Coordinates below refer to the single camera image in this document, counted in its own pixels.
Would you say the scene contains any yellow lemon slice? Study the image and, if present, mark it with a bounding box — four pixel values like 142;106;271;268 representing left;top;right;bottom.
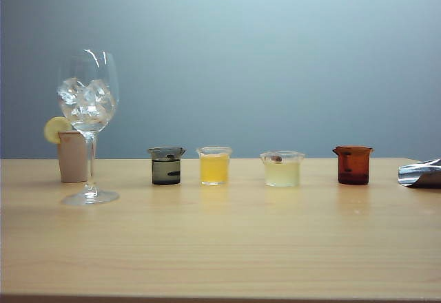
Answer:
43;116;72;144

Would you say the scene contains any clear stemmed wine glass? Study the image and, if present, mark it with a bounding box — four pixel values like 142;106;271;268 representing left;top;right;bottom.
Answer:
57;48;121;207

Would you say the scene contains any beige paper cup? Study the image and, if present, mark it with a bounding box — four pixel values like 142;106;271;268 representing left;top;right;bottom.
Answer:
57;130;96;183

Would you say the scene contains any silver foil bag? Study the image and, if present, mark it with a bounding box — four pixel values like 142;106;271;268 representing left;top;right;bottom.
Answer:
398;158;441;190

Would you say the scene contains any amber measuring cup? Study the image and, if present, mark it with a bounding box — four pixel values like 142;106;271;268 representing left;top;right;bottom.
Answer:
331;145;374;185

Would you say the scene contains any grey tinted measuring cup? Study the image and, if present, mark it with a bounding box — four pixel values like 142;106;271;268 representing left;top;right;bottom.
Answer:
147;146;187;185

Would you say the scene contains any clear glass measuring cup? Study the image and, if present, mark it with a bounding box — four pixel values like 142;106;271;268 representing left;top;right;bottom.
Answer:
196;146;234;186

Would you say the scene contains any measuring cup with pale liquid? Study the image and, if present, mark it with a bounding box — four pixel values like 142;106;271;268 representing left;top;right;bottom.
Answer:
259;150;306;188

